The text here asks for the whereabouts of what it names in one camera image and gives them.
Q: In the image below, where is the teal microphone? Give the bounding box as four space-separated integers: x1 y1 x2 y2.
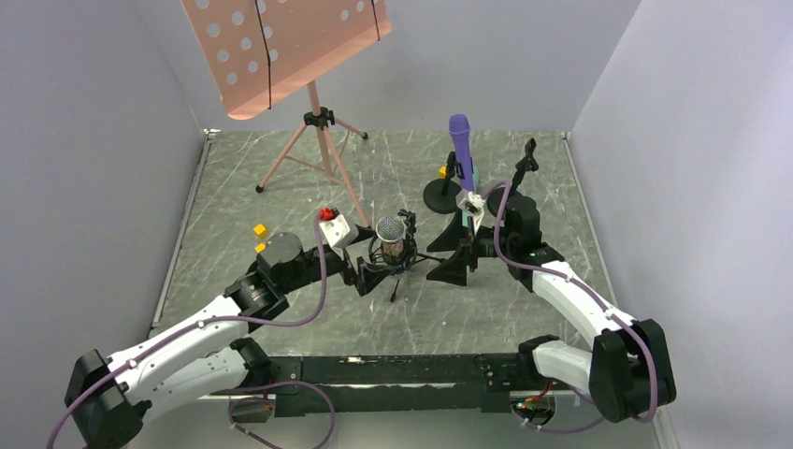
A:
461 211 472 228

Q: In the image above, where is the glitter silver microphone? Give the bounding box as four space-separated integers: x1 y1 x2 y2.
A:
375 215 407 263

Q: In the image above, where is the black round-base mic stand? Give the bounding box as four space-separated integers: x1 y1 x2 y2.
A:
423 152 461 214

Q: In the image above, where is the black tripod shock mount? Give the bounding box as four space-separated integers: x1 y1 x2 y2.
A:
368 209 441 303

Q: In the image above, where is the purple microphone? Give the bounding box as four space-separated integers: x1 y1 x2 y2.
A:
448 113 476 192

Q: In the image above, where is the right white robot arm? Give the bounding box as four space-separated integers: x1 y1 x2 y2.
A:
425 187 676 423

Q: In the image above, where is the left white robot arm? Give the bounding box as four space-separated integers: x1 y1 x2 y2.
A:
65 216 377 448

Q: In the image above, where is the pink music stand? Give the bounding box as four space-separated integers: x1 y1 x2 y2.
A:
181 0 392 225

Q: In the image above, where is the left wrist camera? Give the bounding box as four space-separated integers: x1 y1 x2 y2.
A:
318 208 359 250

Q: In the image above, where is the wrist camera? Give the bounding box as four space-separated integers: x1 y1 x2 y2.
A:
318 208 359 250
455 189 487 218

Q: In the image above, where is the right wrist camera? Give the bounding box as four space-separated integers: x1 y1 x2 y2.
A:
455 189 487 218

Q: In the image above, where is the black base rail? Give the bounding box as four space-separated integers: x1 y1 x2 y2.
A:
227 353 547 417

